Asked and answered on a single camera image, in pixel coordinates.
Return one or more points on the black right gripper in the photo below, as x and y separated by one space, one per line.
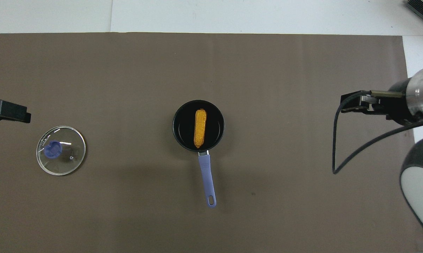
399 105

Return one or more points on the glass lid with purple knob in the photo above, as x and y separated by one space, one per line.
60 151

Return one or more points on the yellow toy corn cob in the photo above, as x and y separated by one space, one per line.
200 128

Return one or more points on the brown table mat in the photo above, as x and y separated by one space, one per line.
267 193

